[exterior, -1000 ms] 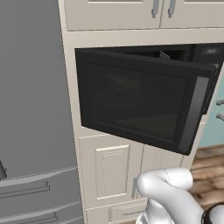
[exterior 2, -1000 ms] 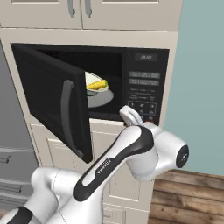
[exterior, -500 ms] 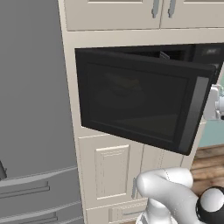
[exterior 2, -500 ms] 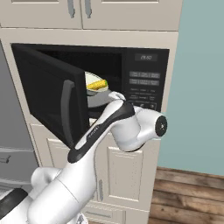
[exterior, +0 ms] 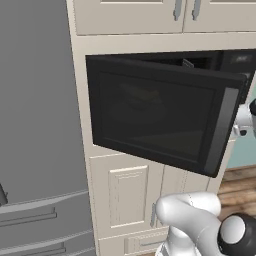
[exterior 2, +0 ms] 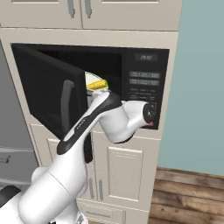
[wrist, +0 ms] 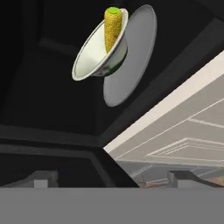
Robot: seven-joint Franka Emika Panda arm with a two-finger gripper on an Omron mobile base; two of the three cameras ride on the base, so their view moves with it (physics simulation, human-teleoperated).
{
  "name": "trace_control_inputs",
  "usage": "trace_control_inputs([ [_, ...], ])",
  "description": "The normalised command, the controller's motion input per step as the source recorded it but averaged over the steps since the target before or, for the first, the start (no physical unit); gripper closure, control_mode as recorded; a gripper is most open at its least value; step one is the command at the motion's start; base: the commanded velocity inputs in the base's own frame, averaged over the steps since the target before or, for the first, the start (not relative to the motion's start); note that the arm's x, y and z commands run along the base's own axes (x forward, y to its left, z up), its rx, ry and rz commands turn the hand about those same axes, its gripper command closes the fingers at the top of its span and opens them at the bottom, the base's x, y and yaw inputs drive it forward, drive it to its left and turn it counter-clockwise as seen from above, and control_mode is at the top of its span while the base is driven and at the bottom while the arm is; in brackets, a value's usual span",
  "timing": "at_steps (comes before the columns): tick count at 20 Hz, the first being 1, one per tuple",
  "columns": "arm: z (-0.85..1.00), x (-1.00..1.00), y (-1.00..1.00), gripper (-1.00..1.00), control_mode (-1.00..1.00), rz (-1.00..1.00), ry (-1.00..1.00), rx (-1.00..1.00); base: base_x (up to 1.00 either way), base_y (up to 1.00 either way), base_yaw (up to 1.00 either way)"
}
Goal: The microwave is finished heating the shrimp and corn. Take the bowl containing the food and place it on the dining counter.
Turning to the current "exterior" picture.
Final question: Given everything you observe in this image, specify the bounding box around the black microwave door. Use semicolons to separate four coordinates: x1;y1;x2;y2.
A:
85;54;250;179

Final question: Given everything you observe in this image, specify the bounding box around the black microwave oven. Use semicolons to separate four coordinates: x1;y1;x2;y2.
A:
111;48;256;105

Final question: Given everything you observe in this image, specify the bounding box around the beige tall cupboard door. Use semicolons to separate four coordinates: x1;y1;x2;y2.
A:
88;153;166;240
155;164;212;231

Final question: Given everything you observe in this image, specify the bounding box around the grey fridge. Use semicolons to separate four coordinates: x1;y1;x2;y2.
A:
0;0;97;256

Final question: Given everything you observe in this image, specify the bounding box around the beige wide cupboard door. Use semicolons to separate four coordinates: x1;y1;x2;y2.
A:
72;0;186;37
182;0;256;34

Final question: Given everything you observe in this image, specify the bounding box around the beige drawer front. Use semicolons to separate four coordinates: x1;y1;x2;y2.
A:
97;228;172;256

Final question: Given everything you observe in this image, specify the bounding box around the grey cupboard door handle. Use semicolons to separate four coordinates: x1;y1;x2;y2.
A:
191;0;202;21
149;202;158;229
172;0;184;22

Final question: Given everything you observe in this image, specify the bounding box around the grey microwave door handle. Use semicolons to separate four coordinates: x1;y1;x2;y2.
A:
203;86;241;175

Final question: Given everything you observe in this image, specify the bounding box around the beige tall cupboard frame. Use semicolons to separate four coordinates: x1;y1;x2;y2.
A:
65;0;256;256

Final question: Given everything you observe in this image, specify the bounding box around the grey fridge drawer handle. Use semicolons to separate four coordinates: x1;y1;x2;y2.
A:
0;242;67;256
0;207;58;229

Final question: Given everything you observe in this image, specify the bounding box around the dark grey fridge door handle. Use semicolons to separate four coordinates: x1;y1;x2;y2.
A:
0;182;9;207

